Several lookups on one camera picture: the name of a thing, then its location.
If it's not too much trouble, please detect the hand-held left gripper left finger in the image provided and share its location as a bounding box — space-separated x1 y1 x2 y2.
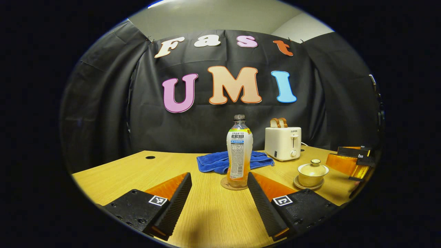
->
102 172 193 241

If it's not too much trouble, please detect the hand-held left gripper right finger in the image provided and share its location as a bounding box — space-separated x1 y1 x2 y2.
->
247 172 341 241

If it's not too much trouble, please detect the cream ceramic teacup lid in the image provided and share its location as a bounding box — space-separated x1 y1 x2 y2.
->
298 159 329 177

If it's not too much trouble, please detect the round brown coaster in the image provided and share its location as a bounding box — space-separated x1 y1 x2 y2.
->
220 176 249 190

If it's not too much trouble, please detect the clear plastic water bottle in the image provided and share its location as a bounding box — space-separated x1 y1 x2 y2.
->
226 115 254 188

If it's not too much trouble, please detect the cream ceramic saucer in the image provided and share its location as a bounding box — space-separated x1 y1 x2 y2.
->
294 176 325 190

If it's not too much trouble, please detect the blue towel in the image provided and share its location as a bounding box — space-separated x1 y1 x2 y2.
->
197 151 275 174

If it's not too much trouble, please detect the cream toaster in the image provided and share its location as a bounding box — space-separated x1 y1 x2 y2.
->
265 127 302 162

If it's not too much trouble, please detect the black backdrop cloth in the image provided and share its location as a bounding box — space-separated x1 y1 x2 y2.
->
59 19 381 173

